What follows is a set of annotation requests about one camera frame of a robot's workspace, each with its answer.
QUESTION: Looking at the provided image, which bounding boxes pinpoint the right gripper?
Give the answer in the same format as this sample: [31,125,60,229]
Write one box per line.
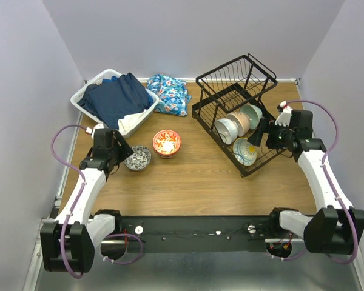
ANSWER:
[248,117,295,150]

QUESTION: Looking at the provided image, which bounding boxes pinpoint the yellow sun patterned bowl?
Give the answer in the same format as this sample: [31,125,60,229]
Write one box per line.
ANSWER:
[233,138,257,166]

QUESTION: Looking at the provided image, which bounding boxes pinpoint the pink and black bowl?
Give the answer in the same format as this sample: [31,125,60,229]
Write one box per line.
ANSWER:
[123,145,152,171]

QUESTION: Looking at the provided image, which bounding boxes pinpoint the beige bowl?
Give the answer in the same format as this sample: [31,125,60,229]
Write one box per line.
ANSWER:
[227,112,250,137]

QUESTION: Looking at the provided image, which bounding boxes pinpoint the mint green bowl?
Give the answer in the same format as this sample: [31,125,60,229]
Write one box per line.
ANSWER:
[240,104,263,130]

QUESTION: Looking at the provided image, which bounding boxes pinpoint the white ribbed bowl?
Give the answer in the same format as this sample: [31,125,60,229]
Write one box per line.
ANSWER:
[214,118,238,145]

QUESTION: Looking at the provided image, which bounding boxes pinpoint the orange white floral bowl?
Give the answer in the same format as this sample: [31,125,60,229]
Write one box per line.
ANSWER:
[152,130,181,153]

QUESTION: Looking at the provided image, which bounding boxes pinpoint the blue white patterned bowl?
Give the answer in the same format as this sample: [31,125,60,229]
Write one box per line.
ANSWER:
[155,150,179,155]

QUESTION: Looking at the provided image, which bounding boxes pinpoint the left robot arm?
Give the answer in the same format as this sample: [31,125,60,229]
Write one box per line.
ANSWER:
[40,124,268,279]

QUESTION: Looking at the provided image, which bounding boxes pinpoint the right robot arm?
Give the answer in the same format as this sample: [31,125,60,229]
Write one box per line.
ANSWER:
[266,105,364,258]

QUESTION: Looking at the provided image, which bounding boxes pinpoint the white cloth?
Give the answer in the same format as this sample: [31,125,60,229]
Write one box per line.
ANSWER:
[118,109,147,136]

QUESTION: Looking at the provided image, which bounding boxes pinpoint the white laundry basket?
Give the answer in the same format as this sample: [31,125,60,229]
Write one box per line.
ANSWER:
[70,69,159,138]

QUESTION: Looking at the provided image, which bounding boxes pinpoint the navy blue clothes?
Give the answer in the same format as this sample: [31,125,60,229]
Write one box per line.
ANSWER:
[78,73,153,129]

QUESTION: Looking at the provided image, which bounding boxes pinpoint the blue floral cloth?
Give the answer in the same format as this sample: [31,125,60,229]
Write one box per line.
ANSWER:
[146,74,192,117]

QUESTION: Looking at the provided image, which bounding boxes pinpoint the black wire dish rack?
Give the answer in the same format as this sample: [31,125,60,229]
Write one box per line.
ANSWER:
[192,54,285,177]

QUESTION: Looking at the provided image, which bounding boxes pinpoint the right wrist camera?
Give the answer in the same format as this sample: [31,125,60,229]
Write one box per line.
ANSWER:
[275,101,292,127]

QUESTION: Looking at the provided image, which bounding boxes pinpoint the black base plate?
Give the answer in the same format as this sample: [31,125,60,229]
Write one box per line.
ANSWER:
[103,215,304,254]

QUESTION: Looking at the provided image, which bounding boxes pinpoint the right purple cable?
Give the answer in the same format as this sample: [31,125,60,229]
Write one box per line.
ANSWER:
[271,99,359,265]

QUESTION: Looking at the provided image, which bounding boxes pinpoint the aluminium frame rail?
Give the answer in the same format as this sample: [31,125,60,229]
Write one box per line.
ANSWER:
[41,218,56,225]

